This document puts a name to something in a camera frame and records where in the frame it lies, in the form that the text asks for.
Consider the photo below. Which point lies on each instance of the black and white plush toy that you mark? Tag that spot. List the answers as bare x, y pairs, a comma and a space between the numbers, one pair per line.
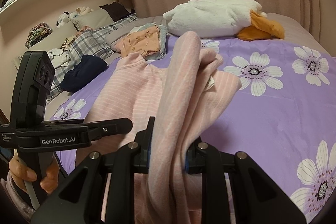
63, 19

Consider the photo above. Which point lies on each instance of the grey-blue folded clothes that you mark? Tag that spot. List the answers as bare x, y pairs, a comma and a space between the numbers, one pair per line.
163, 39

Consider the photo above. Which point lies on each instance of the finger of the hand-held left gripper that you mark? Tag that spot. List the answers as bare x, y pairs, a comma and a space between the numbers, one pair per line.
113, 128

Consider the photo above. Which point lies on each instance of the grey pillow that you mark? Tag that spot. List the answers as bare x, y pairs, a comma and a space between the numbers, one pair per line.
92, 18

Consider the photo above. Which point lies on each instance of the white goose plush toy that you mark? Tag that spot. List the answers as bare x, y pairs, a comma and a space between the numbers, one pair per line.
210, 16

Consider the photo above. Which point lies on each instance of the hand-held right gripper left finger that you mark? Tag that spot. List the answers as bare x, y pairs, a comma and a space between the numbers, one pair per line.
143, 153

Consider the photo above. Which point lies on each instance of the pink long-sleeve top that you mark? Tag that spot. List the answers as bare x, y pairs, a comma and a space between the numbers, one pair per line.
183, 108

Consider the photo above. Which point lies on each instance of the person's left forearm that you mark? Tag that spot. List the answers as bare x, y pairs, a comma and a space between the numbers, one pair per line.
13, 197

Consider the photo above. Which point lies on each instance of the person's left hand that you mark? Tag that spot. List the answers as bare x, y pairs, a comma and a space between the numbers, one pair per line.
23, 174

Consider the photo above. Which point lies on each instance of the white printed cloth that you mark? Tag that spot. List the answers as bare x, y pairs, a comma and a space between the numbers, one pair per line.
61, 53

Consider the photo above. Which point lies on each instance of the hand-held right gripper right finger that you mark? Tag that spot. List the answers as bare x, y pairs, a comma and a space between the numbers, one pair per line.
193, 158

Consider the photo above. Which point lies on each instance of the navy blue cloth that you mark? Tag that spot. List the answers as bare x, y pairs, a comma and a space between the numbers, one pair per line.
84, 71

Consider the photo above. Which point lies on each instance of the orange printed folded garment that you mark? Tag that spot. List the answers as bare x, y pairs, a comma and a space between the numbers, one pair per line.
141, 41

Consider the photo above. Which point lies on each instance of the purple floral blanket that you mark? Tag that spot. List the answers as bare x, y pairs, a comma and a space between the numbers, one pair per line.
262, 113

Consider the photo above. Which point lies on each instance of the dark brown cloth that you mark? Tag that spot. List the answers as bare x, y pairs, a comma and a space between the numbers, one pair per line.
115, 10

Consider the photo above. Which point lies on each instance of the floral cloth bundle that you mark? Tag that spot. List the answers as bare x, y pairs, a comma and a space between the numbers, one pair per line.
38, 33

